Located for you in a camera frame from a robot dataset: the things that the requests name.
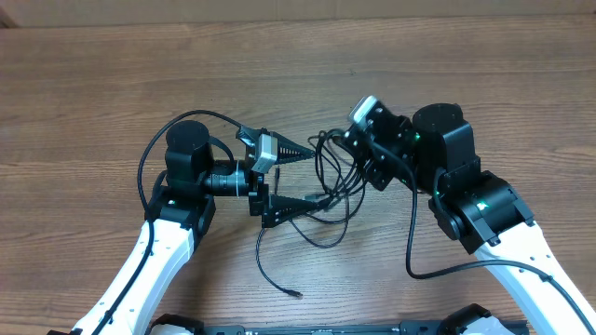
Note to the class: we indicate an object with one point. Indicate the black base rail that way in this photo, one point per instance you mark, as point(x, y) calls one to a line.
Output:
point(472, 319)

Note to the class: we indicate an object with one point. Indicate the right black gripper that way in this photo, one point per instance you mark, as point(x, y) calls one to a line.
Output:
point(375, 169)

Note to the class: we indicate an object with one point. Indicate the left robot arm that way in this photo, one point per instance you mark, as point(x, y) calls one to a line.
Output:
point(179, 214)

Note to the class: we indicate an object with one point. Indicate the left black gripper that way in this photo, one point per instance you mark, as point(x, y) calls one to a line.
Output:
point(259, 198)

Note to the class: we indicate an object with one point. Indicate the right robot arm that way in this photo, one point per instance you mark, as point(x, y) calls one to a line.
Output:
point(433, 152)

